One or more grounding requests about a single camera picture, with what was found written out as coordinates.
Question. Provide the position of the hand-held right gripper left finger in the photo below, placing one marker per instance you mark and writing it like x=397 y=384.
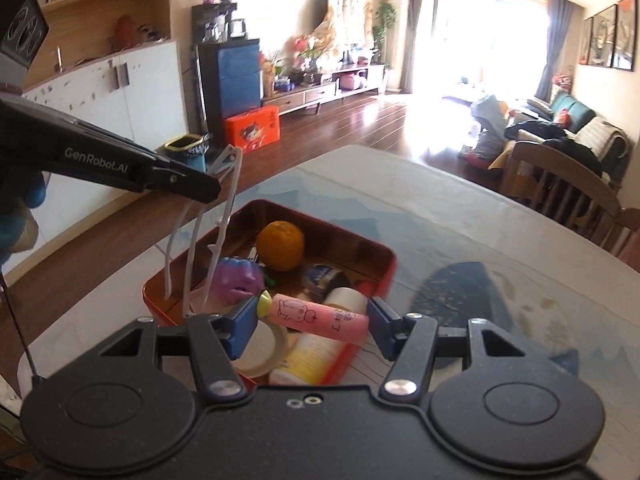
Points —
x=242 y=325

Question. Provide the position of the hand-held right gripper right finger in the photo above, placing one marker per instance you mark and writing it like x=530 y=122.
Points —
x=382 y=327

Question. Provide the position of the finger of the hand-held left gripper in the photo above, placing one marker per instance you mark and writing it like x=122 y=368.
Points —
x=190 y=182

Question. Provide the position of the purple plastic toy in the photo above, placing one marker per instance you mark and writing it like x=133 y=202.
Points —
x=237 y=277

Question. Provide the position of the white sunglasses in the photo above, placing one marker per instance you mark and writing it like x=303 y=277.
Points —
x=232 y=151

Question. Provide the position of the pink rectangular block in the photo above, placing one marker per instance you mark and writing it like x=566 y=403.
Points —
x=320 y=317

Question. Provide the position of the white yellow lotion bottle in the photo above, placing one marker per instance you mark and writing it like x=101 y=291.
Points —
x=310 y=355

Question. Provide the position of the dark packet with blue label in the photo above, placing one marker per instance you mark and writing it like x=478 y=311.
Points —
x=322 y=277

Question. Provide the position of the orange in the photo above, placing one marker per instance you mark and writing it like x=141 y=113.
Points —
x=280 y=245

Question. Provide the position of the red metal tin box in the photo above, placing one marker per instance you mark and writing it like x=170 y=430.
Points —
x=345 y=232

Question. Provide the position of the person's left hand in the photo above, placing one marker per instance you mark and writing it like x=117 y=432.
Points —
x=15 y=220

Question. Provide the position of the teal trash bin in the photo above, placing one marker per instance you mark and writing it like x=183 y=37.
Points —
x=187 y=157

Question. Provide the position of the orange gift box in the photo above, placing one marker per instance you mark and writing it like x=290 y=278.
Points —
x=250 y=132

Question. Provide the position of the white cabinet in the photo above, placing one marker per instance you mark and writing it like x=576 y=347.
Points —
x=150 y=90

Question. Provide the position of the dark cabinet with blue front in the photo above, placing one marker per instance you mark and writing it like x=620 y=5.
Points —
x=237 y=77

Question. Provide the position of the red thermos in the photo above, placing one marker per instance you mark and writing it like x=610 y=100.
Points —
x=125 y=31

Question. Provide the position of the wooden television cabinet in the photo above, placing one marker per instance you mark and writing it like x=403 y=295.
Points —
x=310 y=95

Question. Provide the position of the black countertop appliance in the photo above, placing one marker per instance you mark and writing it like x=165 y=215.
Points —
x=210 y=20

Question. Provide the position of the potted orange pink flowers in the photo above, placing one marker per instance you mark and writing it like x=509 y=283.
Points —
x=307 y=52

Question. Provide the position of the pink bag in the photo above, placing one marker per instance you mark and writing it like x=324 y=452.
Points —
x=352 y=81

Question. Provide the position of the patterned cloth over television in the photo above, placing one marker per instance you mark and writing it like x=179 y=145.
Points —
x=345 y=15

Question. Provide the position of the light blue bag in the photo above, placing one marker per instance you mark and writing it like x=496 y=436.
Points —
x=489 y=125

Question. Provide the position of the wooden slatted dining chair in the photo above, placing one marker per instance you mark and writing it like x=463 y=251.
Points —
x=575 y=170

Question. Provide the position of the white floor air conditioner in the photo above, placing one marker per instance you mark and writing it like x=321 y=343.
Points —
x=400 y=40

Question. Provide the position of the green potted plant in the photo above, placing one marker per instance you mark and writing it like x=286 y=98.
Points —
x=386 y=20

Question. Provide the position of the black jacket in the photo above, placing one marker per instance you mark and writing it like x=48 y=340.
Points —
x=575 y=152

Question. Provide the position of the red cushion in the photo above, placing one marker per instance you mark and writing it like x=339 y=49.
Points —
x=564 y=118

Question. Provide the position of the grey curtain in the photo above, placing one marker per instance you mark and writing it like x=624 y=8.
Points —
x=555 y=45
x=420 y=25

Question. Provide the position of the white knitted blanket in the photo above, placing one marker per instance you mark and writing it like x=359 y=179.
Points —
x=602 y=132

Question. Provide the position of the teal sofa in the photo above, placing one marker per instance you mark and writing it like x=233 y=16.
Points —
x=580 y=107

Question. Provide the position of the pink doll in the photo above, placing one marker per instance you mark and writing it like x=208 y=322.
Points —
x=562 y=82

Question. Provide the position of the wooden wall shelf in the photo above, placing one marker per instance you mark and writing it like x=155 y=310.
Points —
x=100 y=5

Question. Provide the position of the black framed wall picture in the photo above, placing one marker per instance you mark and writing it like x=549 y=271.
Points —
x=625 y=32
x=602 y=35
x=586 y=40

